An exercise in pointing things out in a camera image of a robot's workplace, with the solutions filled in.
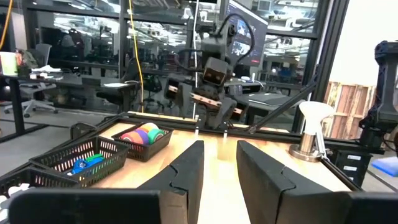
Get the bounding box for white mushroom lamp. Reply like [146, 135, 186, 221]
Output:
[288, 101, 336, 163]

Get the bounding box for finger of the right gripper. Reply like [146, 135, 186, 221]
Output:
[214, 96, 250, 130]
[164, 76, 194, 118]

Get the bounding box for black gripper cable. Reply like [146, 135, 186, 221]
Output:
[216, 12, 256, 65]

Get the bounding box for yellow cable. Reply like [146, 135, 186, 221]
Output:
[127, 0, 146, 114]
[0, 0, 14, 51]

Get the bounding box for light blue staple remover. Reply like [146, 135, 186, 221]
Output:
[7, 183, 30, 196]

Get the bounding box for grey office chair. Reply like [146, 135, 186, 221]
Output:
[3, 43, 59, 119]

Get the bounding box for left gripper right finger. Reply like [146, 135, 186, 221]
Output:
[236, 139, 398, 224]

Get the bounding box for orange tape roll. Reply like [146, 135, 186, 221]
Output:
[136, 122, 160, 133]

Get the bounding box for black plastic mesh basket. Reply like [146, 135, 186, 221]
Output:
[0, 167, 79, 224]
[111, 122, 175, 162]
[29, 135, 130, 188]

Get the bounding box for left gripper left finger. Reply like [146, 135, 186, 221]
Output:
[8, 139, 205, 224]

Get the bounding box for dark bag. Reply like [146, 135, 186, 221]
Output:
[21, 49, 40, 70]

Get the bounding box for pale green container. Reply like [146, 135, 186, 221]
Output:
[0, 51, 19, 77]

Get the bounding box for large display screen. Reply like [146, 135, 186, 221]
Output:
[226, 0, 269, 68]

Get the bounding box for red tape roll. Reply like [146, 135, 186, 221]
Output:
[120, 131, 138, 145]

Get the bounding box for black desk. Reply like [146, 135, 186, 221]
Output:
[0, 70, 138, 135]

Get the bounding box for white cloth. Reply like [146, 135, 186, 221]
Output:
[30, 64, 63, 75]

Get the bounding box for blue stapler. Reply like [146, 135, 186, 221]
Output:
[71, 159, 94, 175]

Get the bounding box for green stapler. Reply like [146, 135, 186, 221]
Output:
[85, 153, 105, 163]

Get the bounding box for black power box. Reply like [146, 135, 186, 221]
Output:
[328, 149, 373, 187]

